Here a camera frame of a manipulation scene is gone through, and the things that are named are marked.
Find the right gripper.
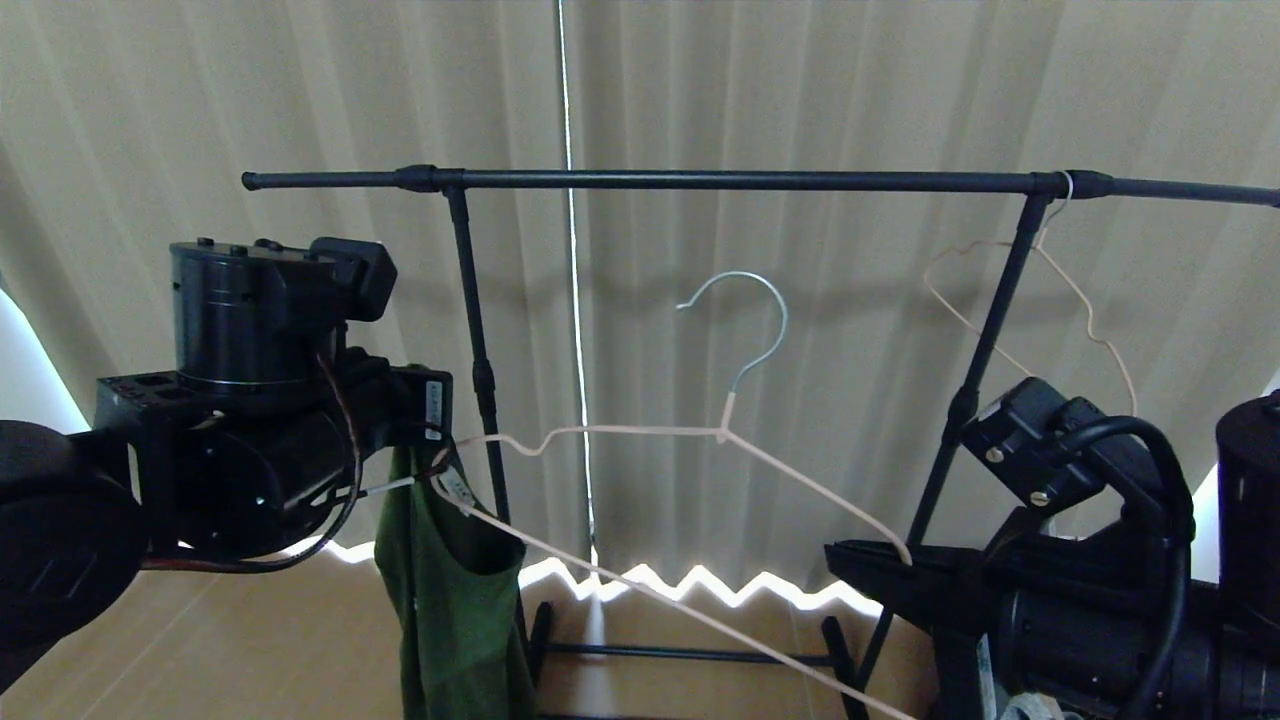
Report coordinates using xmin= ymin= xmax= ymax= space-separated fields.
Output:
xmin=930 ymin=520 xmax=1226 ymax=720

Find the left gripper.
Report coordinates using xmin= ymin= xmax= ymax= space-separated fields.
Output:
xmin=95 ymin=365 xmax=456 ymax=558

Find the green printed shirt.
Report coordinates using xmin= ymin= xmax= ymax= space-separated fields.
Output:
xmin=373 ymin=445 xmax=536 ymax=720

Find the pink clothes hanger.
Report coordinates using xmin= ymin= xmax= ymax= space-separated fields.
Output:
xmin=430 ymin=270 xmax=921 ymax=720
xmin=922 ymin=170 xmax=1141 ymax=421

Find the black clothes rack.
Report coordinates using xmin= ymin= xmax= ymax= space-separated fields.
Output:
xmin=242 ymin=165 xmax=1280 ymax=720

